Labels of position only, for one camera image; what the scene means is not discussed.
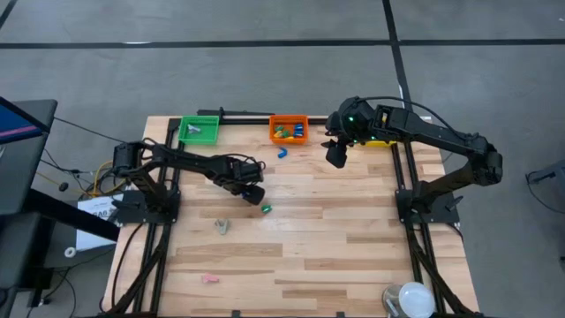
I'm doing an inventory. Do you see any green plastic basket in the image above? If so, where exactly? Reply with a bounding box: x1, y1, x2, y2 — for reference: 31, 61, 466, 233
177, 115, 221, 146

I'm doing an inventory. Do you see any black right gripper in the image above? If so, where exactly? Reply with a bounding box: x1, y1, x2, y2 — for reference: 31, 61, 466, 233
320, 96, 377, 170

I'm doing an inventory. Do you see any orange plastic basket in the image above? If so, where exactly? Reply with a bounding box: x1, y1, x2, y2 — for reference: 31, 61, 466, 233
268, 114, 310, 146

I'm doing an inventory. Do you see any black desk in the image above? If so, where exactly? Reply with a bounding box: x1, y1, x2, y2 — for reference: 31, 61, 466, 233
0, 189, 120, 310

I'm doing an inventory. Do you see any yellow plastic basket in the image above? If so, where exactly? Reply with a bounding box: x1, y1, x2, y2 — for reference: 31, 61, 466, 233
364, 115, 397, 148

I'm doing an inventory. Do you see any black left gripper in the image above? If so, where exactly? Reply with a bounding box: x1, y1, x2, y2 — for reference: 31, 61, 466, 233
213, 154, 267, 206

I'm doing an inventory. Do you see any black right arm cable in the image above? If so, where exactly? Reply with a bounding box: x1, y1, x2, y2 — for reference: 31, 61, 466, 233
355, 95, 471, 140

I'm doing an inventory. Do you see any black aluminium table frame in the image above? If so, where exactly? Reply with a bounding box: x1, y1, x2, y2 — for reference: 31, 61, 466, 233
103, 107, 480, 318

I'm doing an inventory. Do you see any black computer monitor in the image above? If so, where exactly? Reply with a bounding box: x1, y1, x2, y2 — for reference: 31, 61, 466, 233
0, 95, 59, 217

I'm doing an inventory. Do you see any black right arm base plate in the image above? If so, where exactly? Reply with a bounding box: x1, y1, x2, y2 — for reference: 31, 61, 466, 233
395, 188, 461, 225

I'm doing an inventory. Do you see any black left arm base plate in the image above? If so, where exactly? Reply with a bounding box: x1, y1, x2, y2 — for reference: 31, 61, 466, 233
112, 188, 182, 225

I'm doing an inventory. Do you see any thin black floor cable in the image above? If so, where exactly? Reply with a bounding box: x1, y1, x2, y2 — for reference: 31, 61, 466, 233
52, 115, 138, 146

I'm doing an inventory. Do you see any white printed paper sheet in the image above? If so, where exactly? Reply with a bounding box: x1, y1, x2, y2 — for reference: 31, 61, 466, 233
75, 193, 125, 252

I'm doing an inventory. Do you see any yellow cable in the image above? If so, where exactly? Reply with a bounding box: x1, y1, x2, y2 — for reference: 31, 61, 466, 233
37, 161, 127, 198

